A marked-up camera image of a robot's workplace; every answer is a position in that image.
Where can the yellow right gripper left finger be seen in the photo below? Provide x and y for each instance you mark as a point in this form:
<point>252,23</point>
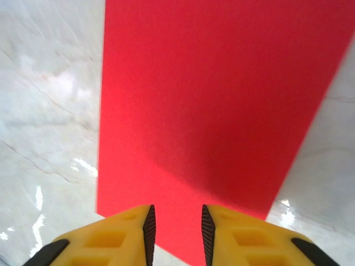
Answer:
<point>97,243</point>

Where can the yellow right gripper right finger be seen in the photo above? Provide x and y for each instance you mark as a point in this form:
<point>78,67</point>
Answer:
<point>255,243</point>

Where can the red paper sheet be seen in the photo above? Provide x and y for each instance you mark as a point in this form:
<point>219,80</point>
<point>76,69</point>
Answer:
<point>208,97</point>

